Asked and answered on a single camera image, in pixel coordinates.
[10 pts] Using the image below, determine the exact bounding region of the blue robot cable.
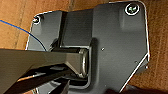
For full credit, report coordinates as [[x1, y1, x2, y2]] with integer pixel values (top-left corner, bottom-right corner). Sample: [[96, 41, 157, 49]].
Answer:
[[0, 19, 45, 52]]

